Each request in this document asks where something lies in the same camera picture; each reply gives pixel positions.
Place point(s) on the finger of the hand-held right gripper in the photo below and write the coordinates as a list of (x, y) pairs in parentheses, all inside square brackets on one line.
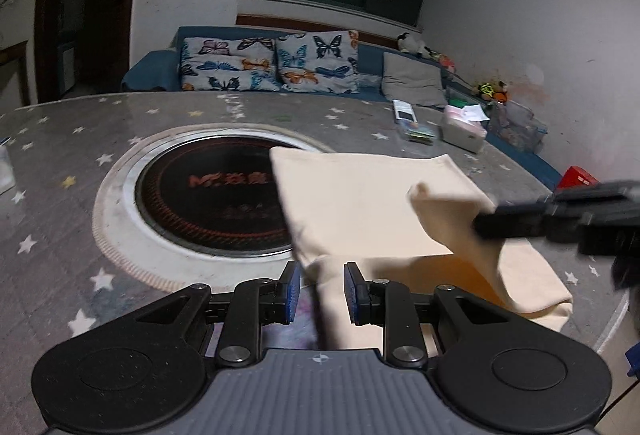
[(510, 220)]

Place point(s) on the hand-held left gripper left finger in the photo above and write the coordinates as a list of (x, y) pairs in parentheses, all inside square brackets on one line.
[(292, 291)]

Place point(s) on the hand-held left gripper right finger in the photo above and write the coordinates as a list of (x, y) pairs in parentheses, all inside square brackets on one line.
[(352, 295)]

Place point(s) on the cream cloth garment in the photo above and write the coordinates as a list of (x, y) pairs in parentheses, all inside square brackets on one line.
[(370, 195)]

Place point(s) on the red box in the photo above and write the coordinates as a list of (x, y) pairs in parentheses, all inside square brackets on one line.
[(577, 176)]

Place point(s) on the clear plastic storage box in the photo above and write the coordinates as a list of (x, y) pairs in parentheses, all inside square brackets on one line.
[(520, 125)]

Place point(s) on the white tissue box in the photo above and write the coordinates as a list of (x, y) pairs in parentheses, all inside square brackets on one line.
[(462, 130)]

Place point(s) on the round black induction hob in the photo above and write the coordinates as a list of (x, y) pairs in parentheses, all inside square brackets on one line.
[(200, 200)]

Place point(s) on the colourful plush toy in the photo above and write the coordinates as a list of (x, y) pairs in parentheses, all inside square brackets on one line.
[(491, 90)]

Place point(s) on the white remote control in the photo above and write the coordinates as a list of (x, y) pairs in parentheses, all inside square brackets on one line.
[(404, 111)]

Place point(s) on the grey pillow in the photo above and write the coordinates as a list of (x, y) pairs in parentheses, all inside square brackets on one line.
[(412, 77)]

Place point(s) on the white round hob surround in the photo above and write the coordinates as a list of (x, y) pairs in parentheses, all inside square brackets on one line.
[(117, 235)]

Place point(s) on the black and white plush toy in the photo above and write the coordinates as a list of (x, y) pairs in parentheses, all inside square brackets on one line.
[(411, 44)]

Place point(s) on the butterfly print pillow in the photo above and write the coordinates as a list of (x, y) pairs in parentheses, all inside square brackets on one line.
[(315, 60), (225, 65)]

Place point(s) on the grey star-print table cover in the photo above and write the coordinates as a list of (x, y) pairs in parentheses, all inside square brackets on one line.
[(60, 235)]

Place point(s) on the blue sofa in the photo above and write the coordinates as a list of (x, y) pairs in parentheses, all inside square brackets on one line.
[(150, 72)]

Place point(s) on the clear plastic item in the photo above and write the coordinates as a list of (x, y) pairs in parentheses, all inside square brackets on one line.
[(5, 170)]

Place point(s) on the wooden cabinet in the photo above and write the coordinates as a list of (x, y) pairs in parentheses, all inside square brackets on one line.
[(12, 75)]

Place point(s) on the dark wooden door frame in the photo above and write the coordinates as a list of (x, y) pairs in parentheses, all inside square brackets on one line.
[(45, 15)]

